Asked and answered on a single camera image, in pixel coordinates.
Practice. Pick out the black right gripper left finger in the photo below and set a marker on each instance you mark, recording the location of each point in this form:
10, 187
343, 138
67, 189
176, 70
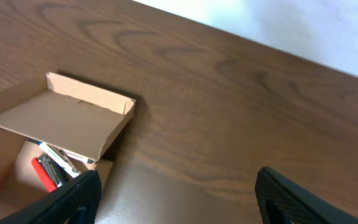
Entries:
75, 202

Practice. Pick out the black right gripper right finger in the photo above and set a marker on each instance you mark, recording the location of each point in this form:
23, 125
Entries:
282, 201

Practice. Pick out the red multi-tool pocket knife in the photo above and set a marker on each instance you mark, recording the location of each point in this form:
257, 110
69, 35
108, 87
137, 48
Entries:
49, 172

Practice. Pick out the blue whiteboard marker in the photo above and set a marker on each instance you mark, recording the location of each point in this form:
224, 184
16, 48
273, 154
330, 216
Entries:
59, 157

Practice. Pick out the black whiteboard marker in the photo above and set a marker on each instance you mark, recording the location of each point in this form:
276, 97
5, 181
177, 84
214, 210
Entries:
78, 157

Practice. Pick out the open cardboard box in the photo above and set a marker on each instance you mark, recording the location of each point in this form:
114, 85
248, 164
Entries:
63, 112

